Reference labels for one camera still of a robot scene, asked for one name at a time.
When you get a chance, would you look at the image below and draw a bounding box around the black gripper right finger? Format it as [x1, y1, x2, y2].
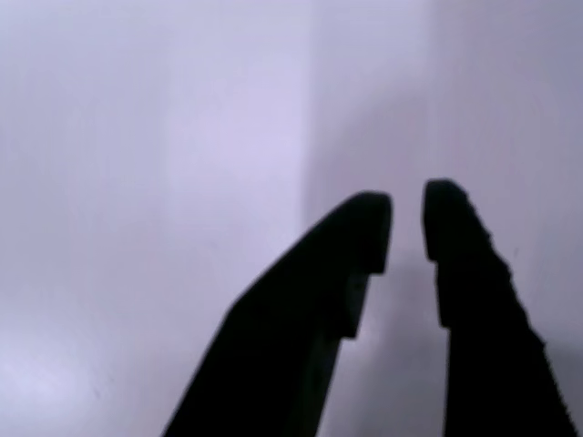
[421, 178, 580, 437]

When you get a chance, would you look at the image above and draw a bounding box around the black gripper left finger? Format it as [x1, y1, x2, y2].
[159, 191, 394, 437]

